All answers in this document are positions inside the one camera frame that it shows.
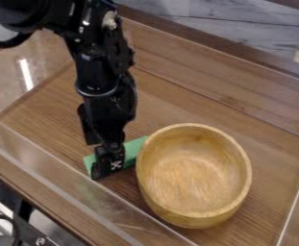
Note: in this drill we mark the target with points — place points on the black table leg bracket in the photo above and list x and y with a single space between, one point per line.
30 236

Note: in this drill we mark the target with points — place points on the brown wooden bowl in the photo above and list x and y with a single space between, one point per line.
194 175

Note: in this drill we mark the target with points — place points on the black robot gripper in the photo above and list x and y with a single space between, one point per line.
109 108

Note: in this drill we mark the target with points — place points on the green rectangular block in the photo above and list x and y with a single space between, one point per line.
133 147

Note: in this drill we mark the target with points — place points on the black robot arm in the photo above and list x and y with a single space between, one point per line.
90 26

